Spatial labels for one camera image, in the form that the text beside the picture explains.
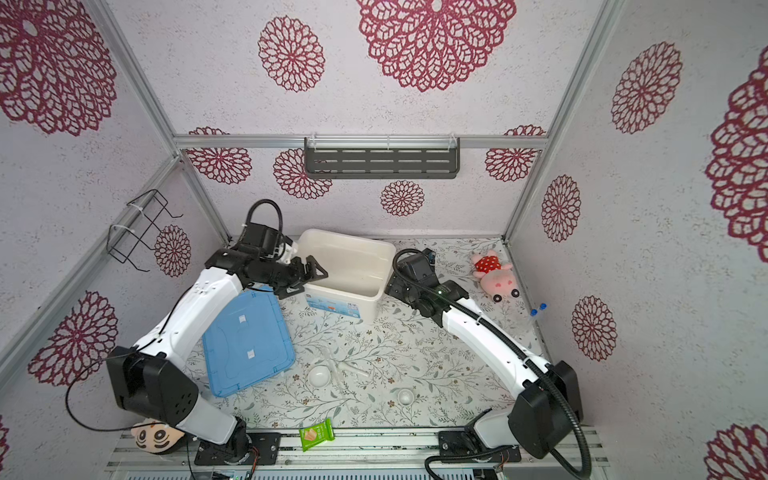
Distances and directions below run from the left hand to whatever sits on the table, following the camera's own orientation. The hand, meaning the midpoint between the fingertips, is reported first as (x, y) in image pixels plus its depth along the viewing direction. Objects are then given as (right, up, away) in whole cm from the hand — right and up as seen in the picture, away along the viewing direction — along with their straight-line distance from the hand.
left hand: (317, 287), depth 80 cm
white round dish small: (+24, -30, 0) cm, 38 cm away
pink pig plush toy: (+55, 0, +17) cm, 58 cm away
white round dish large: (-1, -26, +5) cm, 27 cm away
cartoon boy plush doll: (-34, -34, -11) cm, 50 cm away
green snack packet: (+1, -37, -5) cm, 37 cm away
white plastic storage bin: (+9, +3, +28) cm, 29 cm away
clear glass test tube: (+9, -25, +7) cm, 27 cm away
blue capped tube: (+59, -7, +1) cm, 59 cm away
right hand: (+21, +1, +1) cm, 21 cm away
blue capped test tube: (+62, -6, +3) cm, 63 cm away
